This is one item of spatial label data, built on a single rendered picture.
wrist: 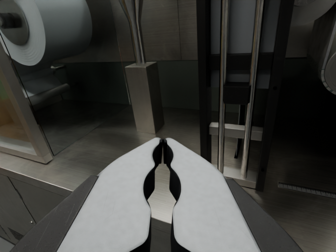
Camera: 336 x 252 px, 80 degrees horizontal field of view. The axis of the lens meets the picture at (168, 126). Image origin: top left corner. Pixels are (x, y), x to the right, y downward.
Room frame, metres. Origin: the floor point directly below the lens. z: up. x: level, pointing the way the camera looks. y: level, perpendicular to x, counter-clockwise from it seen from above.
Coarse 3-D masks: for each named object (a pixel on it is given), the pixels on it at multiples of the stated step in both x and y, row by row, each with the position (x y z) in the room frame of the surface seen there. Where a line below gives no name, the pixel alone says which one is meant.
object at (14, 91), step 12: (0, 48) 0.61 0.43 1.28; (0, 60) 0.60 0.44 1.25; (0, 72) 0.59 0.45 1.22; (12, 72) 0.61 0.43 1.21; (12, 84) 0.60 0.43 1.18; (12, 96) 0.59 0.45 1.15; (24, 96) 0.61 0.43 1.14; (24, 108) 0.60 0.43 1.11; (24, 120) 0.59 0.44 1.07; (36, 132) 0.60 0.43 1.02; (0, 144) 0.71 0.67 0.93; (36, 144) 0.59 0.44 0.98; (24, 156) 0.64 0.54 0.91; (36, 156) 0.60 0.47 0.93; (48, 156) 0.61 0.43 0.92
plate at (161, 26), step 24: (144, 0) 1.01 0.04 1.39; (168, 0) 0.96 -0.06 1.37; (192, 0) 0.91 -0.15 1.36; (120, 24) 1.07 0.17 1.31; (144, 24) 1.02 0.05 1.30; (168, 24) 0.96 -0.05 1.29; (192, 24) 0.91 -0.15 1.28; (312, 24) 0.73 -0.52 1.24; (120, 48) 1.09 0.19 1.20; (144, 48) 1.02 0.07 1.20; (168, 48) 0.97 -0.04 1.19; (192, 48) 0.92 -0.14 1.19; (288, 48) 0.75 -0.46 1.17
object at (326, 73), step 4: (332, 44) 0.48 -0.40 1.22; (332, 48) 0.46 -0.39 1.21; (332, 52) 0.44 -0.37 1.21; (328, 56) 0.45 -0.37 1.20; (332, 56) 0.43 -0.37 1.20; (328, 60) 0.44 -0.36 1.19; (332, 60) 0.43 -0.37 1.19; (328, 64) 0.43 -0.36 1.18; (332, 64) 0.44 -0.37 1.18; (324, 68) 0.44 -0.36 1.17; (328, 68) 0.43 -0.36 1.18; (332, 68) 0.43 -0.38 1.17; (324, 72) 0.44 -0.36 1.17; (328, 72) 0.43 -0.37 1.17; (332, 72) 0.43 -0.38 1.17; (324, 76) 0.44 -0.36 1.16; (328, 76) 0.43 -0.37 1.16; (332, 76) 0.43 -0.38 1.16; (328, 80) 0.43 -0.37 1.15; (332, 80) 0.43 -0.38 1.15; (328, 84) 0.43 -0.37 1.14; (332, 84) 0.43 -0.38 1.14; (332, 88) 0.43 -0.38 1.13
